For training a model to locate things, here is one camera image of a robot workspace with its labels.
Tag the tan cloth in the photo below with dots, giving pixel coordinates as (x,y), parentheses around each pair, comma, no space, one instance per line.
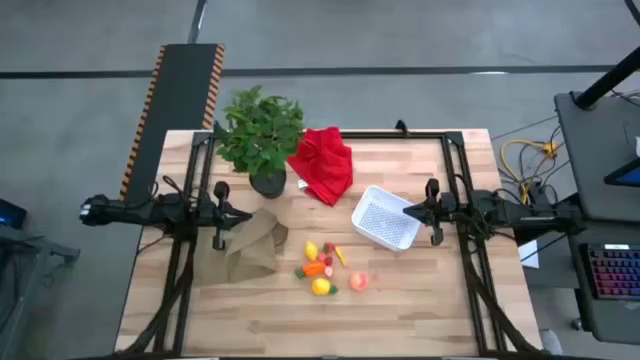
(250,250)

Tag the yellow toy banana piece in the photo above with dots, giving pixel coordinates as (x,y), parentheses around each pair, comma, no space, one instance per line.
(340,256)

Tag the black ramp yellow striped edges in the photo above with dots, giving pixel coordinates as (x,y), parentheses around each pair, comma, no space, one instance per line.
(175,100)

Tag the yellow toy lemon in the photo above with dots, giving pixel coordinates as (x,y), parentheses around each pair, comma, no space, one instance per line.
(311,251)

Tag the black tablet blue screen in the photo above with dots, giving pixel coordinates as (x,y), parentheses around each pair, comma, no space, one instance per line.
(625,175)

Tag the grey desk with pole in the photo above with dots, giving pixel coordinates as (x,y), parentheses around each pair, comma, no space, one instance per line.
(595,150)

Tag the green potted plant black pot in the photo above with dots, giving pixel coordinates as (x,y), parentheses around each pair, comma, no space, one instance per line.
(260,135)

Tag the black pole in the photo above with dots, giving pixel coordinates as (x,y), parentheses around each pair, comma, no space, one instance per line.
(607,80)

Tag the red toy strawberry green cap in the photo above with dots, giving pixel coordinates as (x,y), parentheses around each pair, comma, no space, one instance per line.
(328,247)

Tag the white perforated plastic basket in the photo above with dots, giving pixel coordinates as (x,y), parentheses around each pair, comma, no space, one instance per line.
(385,220)

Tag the backlit black keyboard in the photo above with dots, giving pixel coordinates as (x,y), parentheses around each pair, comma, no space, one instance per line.
(617,272)

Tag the red cloth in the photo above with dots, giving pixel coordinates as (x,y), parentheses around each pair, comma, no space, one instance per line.
(325,165)

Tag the black device blue screen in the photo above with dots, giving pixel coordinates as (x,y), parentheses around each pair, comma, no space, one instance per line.
(11,212)

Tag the black aluminium rail frame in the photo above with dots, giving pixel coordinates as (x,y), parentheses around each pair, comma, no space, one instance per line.
(390,135)

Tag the black clamp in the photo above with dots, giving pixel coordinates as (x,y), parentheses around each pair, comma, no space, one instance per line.
(400,126)

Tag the yellow toy fruit green leaves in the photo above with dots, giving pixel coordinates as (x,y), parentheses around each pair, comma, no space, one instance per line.
(321,286)

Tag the orange toy carrot green top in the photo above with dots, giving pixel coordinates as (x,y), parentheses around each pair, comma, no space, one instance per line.
(314,269)

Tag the grey desk with keyboard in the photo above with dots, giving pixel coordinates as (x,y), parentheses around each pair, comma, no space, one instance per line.
(585,320)

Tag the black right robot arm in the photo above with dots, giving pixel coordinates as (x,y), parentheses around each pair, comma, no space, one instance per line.
(520,212)

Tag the red toy fruit slice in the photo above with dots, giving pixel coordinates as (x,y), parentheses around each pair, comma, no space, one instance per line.
(328,260)
(328,271)

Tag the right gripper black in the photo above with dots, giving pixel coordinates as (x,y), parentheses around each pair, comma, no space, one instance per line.
(439,212)

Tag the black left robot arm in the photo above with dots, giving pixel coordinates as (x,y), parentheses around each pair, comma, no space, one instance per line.
(130,212)

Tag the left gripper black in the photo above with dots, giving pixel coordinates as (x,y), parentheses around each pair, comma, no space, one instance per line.
(219,216)

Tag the pale orange toy peach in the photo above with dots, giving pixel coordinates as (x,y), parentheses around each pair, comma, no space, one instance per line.
(358,281)

